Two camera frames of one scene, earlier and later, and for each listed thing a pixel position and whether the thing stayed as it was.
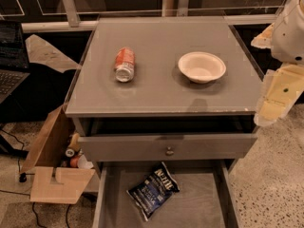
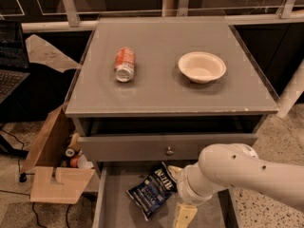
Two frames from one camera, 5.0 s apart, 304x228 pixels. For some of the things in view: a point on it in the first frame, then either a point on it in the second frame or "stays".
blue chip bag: x=154 y=190 stays
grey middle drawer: x=206 y=196 stays
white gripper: x=290 y=37 to x=184 y=187
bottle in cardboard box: x=74 y=144 stays
